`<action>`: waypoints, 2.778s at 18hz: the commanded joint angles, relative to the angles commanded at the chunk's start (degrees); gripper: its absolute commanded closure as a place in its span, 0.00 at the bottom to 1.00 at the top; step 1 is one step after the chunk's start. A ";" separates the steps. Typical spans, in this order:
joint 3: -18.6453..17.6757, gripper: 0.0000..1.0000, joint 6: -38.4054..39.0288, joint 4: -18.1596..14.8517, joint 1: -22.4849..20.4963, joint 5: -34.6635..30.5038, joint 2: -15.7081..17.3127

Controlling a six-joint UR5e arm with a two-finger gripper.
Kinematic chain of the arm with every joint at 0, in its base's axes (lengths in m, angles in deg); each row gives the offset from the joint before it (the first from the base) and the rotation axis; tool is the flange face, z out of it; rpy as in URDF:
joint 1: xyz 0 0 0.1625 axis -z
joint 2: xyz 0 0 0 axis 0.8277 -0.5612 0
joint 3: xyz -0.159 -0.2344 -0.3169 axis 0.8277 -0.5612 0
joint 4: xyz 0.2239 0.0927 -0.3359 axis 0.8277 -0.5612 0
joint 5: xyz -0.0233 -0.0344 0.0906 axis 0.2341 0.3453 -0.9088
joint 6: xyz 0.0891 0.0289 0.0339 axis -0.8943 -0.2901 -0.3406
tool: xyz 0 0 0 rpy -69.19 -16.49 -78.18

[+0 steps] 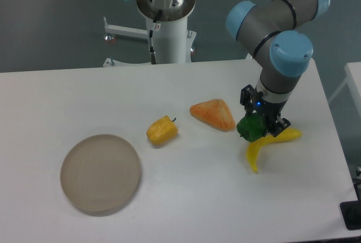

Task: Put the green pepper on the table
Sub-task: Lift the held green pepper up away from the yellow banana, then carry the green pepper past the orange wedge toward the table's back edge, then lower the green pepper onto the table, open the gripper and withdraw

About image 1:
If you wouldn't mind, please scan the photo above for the black cable on pedestal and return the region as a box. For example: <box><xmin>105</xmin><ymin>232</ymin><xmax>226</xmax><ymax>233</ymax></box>
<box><xmin>148</xmin><ymin>9</ymin><xmax>163</xmax><ymax>65</ymax></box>

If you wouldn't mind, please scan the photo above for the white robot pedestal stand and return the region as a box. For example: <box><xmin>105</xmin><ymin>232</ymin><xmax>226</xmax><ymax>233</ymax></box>
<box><xmin>103</xmin><ymin>0</ymin><xmax>196</xmax><ymax>64</ymax></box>

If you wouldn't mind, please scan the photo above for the yellow toy banana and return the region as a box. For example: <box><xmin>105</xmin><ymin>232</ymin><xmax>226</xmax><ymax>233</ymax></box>
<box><xmin>246</xmin><ymin>128</ymin><xmax>303</xmax><ymax>173</ymax></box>

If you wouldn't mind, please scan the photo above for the black device at table edge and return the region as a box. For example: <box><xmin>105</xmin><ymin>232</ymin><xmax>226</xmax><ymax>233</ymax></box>
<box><xmin>340</xmin><ymin>201</ymin><xmax>360</xmax><ymax>231</ymax></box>

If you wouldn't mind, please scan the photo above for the white side table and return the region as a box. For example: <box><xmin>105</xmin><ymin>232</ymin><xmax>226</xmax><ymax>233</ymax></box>
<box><xmin>328</xmin><ymin>62</ymin><xmax>360</xmax><ymax>108</ymax></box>

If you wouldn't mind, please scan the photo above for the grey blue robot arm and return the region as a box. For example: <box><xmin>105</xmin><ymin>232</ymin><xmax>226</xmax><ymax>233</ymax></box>
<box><xmin>126</xmin><ymin>0</ymin><xmax>330</xmax><ymax>142</ymax></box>

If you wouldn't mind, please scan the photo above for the beige round plate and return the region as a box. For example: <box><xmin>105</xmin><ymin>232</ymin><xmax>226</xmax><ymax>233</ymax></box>
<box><xmin>60</xmin><ymin>134</ymin><xmax>142</xmax><ymax>216</ymax></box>

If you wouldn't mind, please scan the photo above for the yellow toy pepper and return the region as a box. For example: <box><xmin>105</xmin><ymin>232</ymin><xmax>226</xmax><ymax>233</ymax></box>
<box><xmin>146</xmin><ymin>116</ymin><xmax>178</xmax><ymax>145</ymax></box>

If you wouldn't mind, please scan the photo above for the green toy pepper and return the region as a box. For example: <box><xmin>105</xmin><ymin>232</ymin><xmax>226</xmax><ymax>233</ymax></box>
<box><xmin>236</xmin><ymin>113</ymin><xmax>267</xmax><ymax>142</ymax></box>

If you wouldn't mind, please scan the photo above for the orange toy fruit slice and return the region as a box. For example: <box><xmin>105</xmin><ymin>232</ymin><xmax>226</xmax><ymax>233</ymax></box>
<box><xmin>190</xmin><ymin>99</ymin><xmax>235</xmax><ymax>131</ymax></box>

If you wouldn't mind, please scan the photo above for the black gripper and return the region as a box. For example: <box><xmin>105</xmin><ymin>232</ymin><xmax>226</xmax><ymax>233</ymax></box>
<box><xmin>240</xmin><ymin>83</ymin><xmax>290</xmax><ymax>137</ymax></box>

